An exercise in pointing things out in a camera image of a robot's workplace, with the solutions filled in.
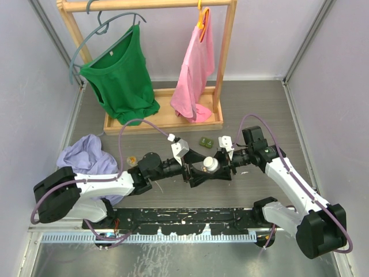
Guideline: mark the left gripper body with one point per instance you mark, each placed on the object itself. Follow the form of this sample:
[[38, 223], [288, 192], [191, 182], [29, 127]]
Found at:
[[177, 169]]

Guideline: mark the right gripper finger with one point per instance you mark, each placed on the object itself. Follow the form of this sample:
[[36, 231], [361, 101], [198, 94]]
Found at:
[[222, 173], [222, 155]]

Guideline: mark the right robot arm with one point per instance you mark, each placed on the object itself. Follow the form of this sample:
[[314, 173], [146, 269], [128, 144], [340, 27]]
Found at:
[[318, 226]]

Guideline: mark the clear bottle with orange pills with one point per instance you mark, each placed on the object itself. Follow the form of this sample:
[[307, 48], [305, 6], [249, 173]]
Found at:
[[131, 161]]

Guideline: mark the orange-yellow plastic hanger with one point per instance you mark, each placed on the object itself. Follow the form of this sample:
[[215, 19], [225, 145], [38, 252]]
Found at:
[[203, 19]]

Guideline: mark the green t-shirt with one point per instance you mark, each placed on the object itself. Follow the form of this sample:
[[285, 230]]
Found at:
[[121, 82]]

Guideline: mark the white pill bottle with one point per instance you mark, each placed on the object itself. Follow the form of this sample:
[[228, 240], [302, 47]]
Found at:
[[211, 164]]

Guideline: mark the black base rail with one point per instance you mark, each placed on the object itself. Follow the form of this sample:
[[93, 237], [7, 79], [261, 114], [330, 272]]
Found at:
[[231, 223]]

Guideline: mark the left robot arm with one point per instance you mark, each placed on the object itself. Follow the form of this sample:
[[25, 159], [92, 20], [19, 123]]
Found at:
[[65, 193]]

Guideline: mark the lavender cloth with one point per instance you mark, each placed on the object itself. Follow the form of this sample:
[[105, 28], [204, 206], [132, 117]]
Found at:
[[87, 157]]

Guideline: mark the green pill box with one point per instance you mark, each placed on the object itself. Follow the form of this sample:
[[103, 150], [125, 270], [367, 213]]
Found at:
[[206, 142]]

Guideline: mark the pink t-shirt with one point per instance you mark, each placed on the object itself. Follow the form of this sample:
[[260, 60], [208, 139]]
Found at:
[[197, 66]]

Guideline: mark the grey-blue plastic hanger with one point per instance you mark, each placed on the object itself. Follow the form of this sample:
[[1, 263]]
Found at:
[[100, 30]]

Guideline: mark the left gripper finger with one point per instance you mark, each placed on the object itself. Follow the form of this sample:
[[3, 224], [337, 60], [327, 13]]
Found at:
[[192, 157], [197, 177]]

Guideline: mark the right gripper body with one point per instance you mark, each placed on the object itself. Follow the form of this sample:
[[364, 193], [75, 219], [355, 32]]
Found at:
[[241, 157]]

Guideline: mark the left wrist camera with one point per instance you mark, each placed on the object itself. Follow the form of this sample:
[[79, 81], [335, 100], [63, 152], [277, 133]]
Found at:
[[179, 147]]

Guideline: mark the wooden clothes rack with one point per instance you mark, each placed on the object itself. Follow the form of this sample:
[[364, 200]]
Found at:
[[165, 118]]

